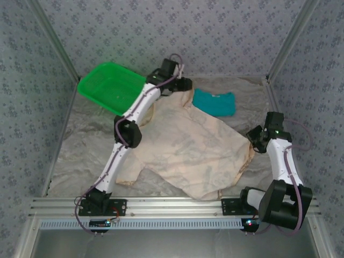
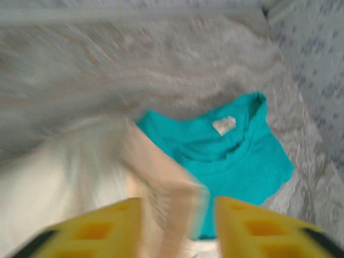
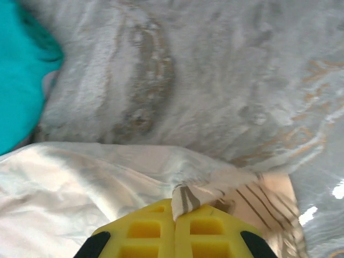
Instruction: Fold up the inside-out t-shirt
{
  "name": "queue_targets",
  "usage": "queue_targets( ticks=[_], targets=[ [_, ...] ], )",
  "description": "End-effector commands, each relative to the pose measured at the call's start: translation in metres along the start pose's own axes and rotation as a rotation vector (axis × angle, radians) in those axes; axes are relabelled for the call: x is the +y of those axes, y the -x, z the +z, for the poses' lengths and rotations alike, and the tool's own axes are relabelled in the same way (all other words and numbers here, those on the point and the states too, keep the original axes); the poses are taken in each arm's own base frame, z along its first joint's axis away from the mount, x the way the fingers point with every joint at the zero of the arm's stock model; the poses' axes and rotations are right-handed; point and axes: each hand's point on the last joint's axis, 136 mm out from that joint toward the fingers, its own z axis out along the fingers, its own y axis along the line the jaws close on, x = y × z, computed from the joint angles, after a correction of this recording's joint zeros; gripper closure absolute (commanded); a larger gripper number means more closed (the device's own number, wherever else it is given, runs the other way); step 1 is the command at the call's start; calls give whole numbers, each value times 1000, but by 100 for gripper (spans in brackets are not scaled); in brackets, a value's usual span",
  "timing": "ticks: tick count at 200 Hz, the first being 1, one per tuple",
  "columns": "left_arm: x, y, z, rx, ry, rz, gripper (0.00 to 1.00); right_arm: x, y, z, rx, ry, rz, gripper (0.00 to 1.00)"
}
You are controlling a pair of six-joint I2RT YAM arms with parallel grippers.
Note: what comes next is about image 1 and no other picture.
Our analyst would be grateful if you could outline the peach printed t-shirt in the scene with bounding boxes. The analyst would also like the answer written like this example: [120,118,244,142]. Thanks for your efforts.
[115,90,255,201]

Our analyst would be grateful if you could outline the teal folded t-shirt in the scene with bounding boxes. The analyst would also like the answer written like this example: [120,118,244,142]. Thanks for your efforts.
[192,88,237,118]

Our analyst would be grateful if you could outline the green plastic basket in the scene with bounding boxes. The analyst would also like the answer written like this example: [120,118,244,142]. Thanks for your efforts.
[77,61,147,117]

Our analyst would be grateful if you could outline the small circuit board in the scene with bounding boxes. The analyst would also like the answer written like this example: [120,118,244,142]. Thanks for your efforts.
[89,219,111,228]
[241,218,260,228]

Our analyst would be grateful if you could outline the grey metal panel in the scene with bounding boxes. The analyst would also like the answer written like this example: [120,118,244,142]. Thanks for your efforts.
[34,230,319,258]

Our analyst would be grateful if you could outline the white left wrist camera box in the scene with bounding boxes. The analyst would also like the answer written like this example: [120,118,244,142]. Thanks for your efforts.
[175,63,187,79]

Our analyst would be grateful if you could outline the aluminium table side rail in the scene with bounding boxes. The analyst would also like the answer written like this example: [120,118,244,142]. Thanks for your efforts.
[264,77,307,189]
[41,77,81,197]

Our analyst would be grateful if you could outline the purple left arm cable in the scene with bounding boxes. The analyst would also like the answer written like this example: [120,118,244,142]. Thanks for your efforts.
[74,53,187,236]

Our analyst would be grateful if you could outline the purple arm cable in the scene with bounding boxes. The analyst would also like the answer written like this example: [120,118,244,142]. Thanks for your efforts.
[74,53,187,236]
[245,118,314,237]

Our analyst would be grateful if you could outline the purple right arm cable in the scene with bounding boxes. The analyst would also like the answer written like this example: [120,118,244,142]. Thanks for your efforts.
[245,118,314,237]

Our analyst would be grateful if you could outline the aluminium frame post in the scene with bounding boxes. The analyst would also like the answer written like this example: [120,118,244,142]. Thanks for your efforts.
[26,0,82,83]
[265,0,322,83]

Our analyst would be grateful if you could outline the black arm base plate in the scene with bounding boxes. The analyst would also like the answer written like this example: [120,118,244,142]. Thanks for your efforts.
[78,198,127,217]
[221,198,260,216]

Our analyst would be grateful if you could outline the aluminium mounting rail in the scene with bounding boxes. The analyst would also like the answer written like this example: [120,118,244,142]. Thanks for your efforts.
[28,196,322,218]

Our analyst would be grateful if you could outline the grey slotted cable duct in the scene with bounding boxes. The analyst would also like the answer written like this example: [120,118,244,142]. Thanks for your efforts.
[39,217,249,231]

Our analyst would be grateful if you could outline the thin red wire pair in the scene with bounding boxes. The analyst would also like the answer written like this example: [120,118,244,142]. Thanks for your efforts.
[110,206,121,223]

